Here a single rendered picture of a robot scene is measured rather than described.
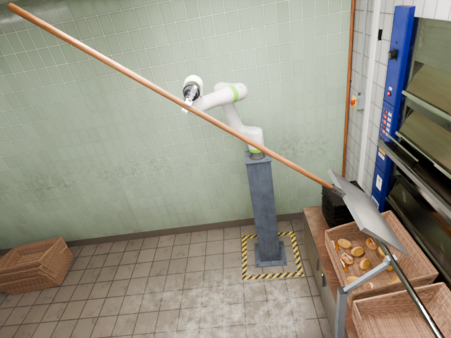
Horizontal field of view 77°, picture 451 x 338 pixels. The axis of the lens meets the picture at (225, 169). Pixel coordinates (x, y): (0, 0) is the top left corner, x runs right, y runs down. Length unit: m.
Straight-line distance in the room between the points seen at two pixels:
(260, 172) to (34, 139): 2.27
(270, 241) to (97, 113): 2.05
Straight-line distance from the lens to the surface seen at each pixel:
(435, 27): 1.82
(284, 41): 2.60
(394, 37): 2.07
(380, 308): 2.08
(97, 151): 3.16
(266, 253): 2.98
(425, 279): 2.06
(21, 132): 3.44
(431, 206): 1.97
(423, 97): 1.85
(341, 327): 2.00
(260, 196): 2.48
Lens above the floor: 2.37
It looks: 31 degrees down
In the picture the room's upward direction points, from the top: 11 degrees counter-clockwise
